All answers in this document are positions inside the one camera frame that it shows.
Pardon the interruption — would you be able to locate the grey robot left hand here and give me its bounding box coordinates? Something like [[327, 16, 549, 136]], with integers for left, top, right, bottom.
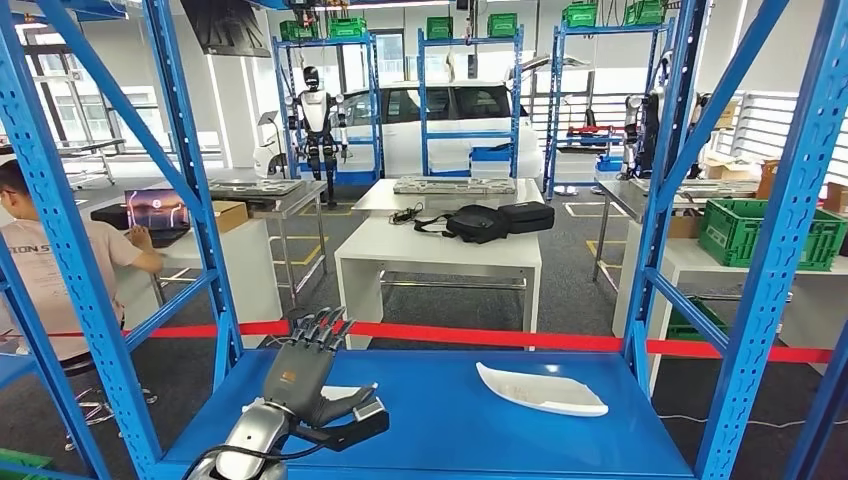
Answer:
[[261, 305, 380, 431]]

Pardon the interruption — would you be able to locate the white curved plastic part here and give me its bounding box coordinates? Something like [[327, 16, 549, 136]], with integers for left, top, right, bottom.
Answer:
[[475, 361, 609, 419], [239, 382, 380, 415]]

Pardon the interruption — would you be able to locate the blue steel shelf rack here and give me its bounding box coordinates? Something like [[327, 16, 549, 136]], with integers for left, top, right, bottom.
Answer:
[[0, 0, 848, 480], [271, 29, 386, 185], [781, 341, 848, 480], [541, 19, 677, 200], [417, 26, 525, 180], [0, 248, 114, 480]]

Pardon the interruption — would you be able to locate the grey part tray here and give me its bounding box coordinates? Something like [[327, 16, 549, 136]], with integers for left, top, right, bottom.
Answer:
[[632, 177, 760, 200], [208, 178, 307, 197], [393, 176, 517, 196]]

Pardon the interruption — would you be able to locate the red plastic part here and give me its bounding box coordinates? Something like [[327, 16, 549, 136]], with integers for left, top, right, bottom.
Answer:
[[568, 124, 627, 138]]

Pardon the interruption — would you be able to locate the white desk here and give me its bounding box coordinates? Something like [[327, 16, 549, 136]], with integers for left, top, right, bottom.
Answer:
[[115, 218, 283, 349]]

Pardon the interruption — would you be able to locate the white table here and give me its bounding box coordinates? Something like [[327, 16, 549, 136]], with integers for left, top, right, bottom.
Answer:
[[334, 217, 543, 351], [612, 221, 848, 359]]

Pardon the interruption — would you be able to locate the red barrier belt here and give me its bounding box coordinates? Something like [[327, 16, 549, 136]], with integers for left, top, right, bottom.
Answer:
[[0, 319, 835, 366]]

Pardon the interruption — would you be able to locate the black laptop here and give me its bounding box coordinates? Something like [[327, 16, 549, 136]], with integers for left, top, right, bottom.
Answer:
[[124, 188, 191, 241]]

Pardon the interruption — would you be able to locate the black stool chrome base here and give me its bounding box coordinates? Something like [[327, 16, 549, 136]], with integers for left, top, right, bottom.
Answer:
[[60, 354, 160, 453]]

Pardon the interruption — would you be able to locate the black backpack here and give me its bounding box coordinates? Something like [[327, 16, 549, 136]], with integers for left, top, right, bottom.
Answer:
[[413, 203, 511, 245]]

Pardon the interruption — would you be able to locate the black equipment case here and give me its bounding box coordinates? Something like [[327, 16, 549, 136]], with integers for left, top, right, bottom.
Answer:
[[90, 203, 130, 231]]

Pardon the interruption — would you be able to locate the white car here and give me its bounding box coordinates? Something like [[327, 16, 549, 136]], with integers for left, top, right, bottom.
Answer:
[[253, 54, 593, 180]]

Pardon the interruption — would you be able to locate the tablet on floor stand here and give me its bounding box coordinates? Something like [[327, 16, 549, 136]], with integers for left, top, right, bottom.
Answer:
[[258, 111, 286, 180]]

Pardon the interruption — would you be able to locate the black and white humanoid robot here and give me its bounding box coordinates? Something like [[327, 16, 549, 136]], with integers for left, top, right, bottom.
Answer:
[[286, 64, 350, 208], [619, 49, 713, 181]]

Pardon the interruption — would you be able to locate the person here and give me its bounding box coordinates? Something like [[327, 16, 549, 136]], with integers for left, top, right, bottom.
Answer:
[[0, 158, 165, 366]]

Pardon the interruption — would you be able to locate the black zip case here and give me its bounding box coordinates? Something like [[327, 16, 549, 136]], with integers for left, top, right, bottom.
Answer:
[[498, 201, 556, 234]]

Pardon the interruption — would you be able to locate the black hanging display screen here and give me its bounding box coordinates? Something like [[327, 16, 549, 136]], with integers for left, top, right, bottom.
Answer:
[[180, 0, 272, 59]]

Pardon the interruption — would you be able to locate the open cardboard carton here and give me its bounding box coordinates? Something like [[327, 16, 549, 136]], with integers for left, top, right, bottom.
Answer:
[[702, 153, 760, 181]]

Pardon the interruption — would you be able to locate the brown cardboard box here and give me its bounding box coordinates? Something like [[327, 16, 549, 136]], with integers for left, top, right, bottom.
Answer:
[[757, 157, 848, 215]]

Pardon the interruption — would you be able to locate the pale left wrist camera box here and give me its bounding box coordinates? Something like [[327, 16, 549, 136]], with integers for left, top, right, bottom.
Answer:
[[291, 396, 392, 454]]

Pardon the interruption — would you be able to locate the black charger with cable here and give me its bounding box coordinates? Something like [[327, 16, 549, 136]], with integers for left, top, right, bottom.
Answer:
[[388, 201, 425, 227]]

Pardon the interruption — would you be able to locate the white floor cable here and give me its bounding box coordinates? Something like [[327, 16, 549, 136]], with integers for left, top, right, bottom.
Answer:
[[657, 411, 848, 431]]

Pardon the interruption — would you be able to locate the white slatted wall panel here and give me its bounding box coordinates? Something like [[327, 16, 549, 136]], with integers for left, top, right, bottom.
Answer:
[[731, 89, 848, 183]]

